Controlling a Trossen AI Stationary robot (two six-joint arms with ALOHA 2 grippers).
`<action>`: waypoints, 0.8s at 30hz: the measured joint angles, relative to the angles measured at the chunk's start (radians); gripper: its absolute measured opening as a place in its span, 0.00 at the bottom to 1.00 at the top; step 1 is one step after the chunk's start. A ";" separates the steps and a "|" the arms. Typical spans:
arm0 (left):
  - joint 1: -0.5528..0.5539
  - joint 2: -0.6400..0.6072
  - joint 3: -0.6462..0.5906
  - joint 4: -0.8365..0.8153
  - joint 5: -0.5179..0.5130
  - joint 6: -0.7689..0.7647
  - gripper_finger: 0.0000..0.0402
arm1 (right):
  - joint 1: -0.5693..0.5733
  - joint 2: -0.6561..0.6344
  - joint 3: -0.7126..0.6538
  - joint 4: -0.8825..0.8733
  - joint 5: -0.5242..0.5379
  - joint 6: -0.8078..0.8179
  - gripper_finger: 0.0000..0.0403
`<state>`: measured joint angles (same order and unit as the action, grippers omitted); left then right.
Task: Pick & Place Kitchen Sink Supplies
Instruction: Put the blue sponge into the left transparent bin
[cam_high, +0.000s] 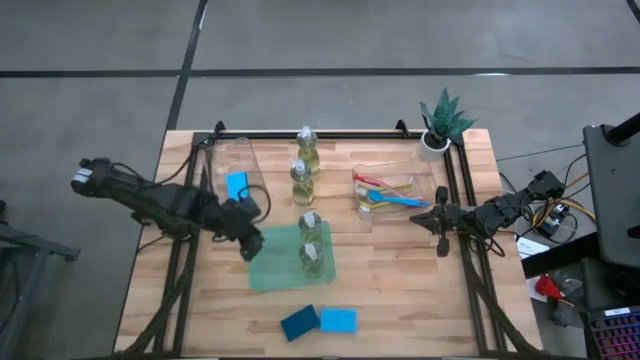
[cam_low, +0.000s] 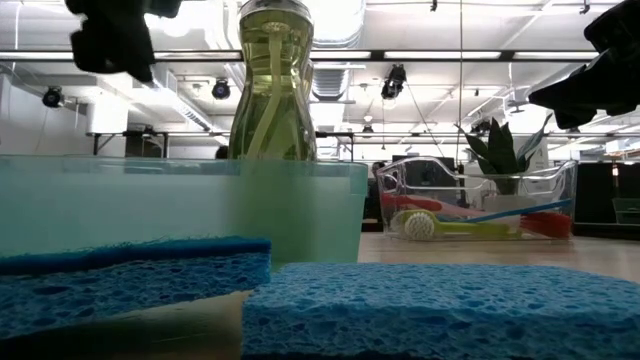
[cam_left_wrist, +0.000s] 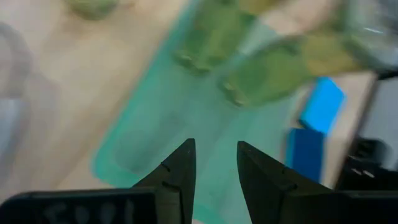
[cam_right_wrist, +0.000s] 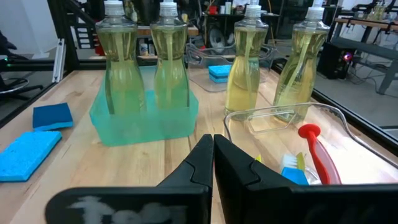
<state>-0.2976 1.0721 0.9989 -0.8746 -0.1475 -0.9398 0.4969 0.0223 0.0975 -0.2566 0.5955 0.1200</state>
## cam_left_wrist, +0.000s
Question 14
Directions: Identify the clear plastic bin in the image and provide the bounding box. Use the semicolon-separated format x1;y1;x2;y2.
0;21;34;187

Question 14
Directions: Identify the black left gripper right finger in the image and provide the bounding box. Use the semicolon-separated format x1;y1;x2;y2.
236;140;331;224

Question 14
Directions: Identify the blue scouring sponge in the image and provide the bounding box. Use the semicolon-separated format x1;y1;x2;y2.
297;76;347;135
284;126;325;184

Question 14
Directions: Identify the green translucent plastic bin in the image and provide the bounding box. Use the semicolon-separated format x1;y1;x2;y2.
89;0;301;224

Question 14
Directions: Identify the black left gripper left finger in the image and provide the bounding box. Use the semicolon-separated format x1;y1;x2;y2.
132;138;197;224

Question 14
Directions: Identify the clear yellow soap bottle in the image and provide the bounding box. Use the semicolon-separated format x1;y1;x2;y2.
172;0;280;76
216;0;398;108
63;0;121;21

